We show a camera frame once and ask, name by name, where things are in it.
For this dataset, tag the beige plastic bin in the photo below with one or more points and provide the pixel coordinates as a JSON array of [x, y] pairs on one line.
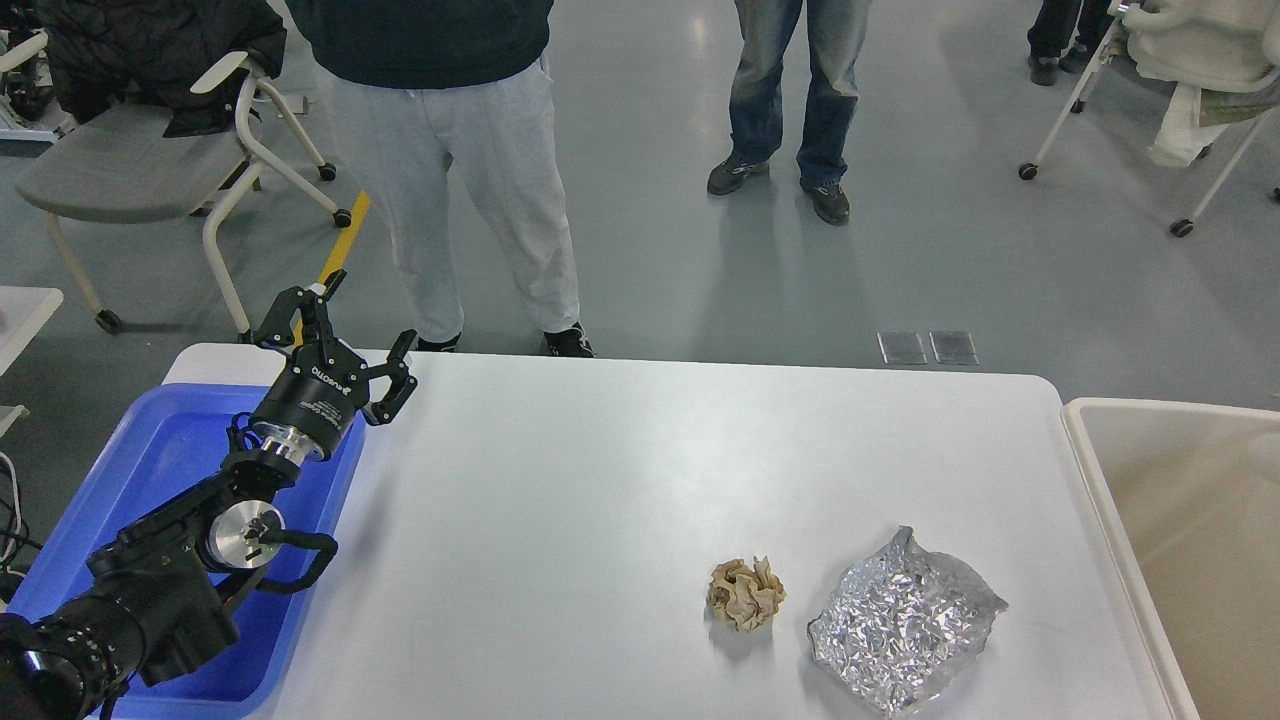
[[1188, 499]]

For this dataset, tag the white side table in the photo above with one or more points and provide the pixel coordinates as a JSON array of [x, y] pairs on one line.
[[24, 312]]

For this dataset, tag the crumpled brown paper ball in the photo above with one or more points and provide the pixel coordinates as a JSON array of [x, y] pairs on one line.
[[745, 595]]

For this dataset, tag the metal floor plate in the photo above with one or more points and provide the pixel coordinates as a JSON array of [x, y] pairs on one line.
[[902, 348], [954, 348]]

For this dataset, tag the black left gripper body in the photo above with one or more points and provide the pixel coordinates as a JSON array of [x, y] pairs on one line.
[[313, 400]]

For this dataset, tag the person in grey trousers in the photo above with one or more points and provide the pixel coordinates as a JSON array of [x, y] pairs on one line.
[[416, 89]]

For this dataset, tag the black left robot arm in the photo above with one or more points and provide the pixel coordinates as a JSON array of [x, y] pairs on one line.
[[164, 591]]

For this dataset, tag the white chair with cloth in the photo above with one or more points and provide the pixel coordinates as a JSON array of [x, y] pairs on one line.
[[1220, 55]]

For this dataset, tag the metal floor plate left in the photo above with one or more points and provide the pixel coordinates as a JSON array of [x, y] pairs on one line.
[[902, 348]]

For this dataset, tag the grey chair with jacket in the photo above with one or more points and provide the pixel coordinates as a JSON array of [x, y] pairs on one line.
[[162, 96]]

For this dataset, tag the crumpled aluminium foil sheet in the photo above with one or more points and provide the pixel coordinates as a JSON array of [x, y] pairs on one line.
[[902, 624]]

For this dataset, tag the person in black trousers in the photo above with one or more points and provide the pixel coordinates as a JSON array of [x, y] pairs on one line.
[[1064, 37]]

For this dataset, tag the metal floor plate right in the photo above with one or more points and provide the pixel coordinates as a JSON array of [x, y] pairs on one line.
[[954, 348]]

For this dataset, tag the yellow floor tape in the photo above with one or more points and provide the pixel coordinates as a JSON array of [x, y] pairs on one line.
[[346, 238]]

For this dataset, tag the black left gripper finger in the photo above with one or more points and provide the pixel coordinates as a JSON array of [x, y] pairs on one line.
[[402, 383], [299, 319]]

